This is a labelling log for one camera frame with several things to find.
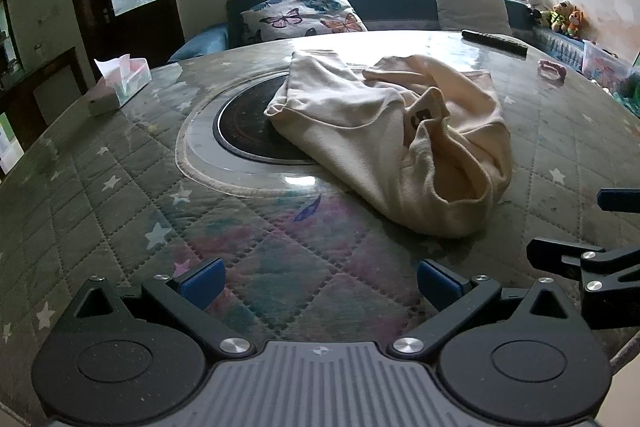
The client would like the clear plastic storage box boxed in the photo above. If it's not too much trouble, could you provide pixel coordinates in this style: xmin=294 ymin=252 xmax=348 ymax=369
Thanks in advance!
xmin=581 ymin=39 xmax=634 ymax=88

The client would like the clear tissue box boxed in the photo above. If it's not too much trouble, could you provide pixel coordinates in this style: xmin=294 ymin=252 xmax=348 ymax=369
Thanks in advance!
xmin=94 ymin=55 xmax=152 ymax=108

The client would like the cream sweatshirt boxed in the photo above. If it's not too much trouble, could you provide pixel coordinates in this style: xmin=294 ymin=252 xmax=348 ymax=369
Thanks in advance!
xmin=263 ymin=49 xmax=514 ymax=239

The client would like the butterfly print pillow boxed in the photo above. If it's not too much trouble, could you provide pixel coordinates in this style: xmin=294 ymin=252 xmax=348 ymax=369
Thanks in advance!
xmin=240 ymin=0 xmax=368 ymax=45

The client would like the orange plush toy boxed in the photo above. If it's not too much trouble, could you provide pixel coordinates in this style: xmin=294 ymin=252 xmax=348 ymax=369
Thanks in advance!
xmin=567 ymin=6 xmax=587 ymax=38

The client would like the dark teal sofa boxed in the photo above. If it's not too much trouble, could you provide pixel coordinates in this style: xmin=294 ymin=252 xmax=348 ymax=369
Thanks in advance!
xmin=167 ymin=0 xmax=586 ymax=62

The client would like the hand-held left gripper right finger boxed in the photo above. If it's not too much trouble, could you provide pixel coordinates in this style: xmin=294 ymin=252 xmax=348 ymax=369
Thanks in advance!
xmin=387 ymin=258 xmax=587 ymax=360

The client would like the black remote control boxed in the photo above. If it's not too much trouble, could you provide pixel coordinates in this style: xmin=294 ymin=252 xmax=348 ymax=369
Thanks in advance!
xmin=461 ymin=29 xmax=529 ymax=56

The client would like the teal cloth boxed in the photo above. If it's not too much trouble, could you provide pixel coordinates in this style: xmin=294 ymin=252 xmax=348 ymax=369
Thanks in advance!
xmin=612 ymin=72 xmax=640 ymax=118

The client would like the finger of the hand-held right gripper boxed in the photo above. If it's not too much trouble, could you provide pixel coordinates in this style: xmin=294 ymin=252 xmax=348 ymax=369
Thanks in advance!
xmin=597 ymin=188 xmax=640 ymax=212
xmin=526 ymin=237 xmax=640 ymax=329

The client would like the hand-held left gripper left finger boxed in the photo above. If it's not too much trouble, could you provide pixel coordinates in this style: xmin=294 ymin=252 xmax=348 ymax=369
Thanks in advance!
xmin=65 ymin=258 xmax=256 ymax=360

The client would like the round black cooktop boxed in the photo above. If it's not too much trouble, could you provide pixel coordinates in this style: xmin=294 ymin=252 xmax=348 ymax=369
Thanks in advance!
xmin=212 ymin=74 xmax=332 ymax=166

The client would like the pink scrunchie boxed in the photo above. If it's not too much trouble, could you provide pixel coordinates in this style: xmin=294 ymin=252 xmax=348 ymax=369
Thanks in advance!
xmin=537 ymin=59 xmax=567 ymax=82

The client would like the dark wooden cabinet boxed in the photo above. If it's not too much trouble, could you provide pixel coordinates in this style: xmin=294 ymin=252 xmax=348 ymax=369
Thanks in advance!
xmin=0 ymin=47 xmax=97 ymax=180

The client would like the plain white pillow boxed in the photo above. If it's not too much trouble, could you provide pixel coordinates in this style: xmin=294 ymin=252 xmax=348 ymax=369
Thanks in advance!
xmin=432 ymin=0 xmax=513 ymax=36

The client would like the black and white plush toy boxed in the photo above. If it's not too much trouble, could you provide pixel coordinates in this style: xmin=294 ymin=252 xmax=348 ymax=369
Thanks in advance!
xmin=525 ymin=0 xmax=549 ymax=25

